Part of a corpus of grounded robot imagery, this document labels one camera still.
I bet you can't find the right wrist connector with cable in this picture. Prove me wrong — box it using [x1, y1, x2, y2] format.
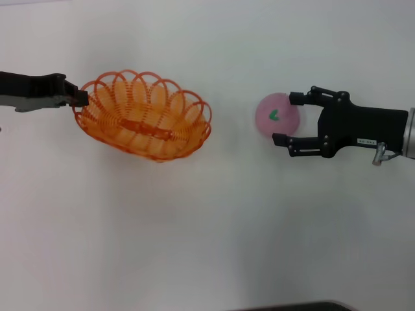
[372, 141, 403, 167]

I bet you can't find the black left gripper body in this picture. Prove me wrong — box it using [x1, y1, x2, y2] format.
[0, 71, 67, 113]

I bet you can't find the dark robot torso edge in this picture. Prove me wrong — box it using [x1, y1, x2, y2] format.
[226, 300, 354, 311]

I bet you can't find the pink toy peach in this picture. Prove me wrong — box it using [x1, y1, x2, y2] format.
[254, 92, 301, 139]

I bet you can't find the orange woven plastic basket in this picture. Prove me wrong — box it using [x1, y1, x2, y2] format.
[73, 69, 213, 163]

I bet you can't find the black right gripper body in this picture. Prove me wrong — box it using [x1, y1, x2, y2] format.
[317, 91, 409, 159]

